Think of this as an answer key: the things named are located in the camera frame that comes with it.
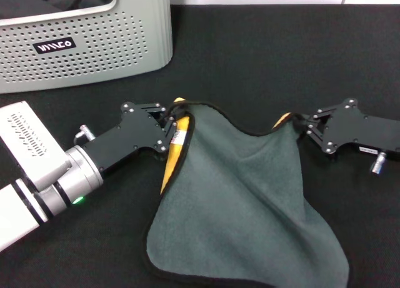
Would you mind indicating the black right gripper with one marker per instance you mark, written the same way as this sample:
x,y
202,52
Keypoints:
x,y
359,128

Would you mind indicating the grey perforated storage box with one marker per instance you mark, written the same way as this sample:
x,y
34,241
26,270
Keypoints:
x,y
93,60

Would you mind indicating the black tablecloth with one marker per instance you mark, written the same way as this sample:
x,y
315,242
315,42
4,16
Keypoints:
x,y
93,253

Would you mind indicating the grey yellow black-trimmed towel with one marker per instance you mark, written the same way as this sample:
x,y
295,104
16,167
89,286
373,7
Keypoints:
x,y
237,191

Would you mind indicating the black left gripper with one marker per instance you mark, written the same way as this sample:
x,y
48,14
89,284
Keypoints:
x,y
131,138

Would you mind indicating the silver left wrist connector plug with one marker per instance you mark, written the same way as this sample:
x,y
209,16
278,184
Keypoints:
x,y
86,133

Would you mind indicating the black cloth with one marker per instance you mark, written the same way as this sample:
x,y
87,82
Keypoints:
x,y
31,7

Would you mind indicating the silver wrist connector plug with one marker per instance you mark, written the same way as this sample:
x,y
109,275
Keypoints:
x,y
378,164
86,133

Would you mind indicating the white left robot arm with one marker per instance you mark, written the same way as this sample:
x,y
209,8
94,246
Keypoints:
x,y
47,188

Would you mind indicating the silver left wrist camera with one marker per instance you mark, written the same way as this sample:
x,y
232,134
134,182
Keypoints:
x,y
28,138

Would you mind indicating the silver right wrist connector plug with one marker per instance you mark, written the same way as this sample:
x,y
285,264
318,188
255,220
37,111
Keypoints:
x,y
378,164

